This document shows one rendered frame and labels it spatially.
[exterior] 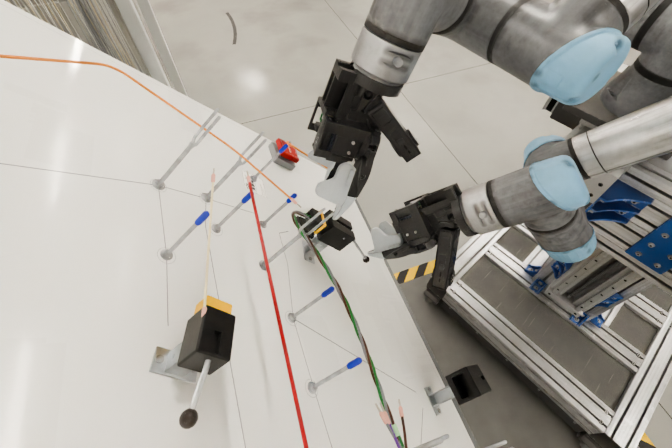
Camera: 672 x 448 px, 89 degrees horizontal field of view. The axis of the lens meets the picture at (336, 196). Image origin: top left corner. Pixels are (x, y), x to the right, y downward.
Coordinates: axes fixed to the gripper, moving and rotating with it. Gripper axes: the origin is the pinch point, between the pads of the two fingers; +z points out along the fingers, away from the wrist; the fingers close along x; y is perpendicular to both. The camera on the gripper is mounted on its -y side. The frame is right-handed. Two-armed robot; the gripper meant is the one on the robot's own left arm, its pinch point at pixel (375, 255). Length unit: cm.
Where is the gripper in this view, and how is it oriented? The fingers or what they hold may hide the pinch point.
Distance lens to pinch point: 68.0
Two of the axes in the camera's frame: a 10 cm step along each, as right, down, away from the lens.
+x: -5.4, 2.6, -8.0
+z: -7.2, 3.4, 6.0
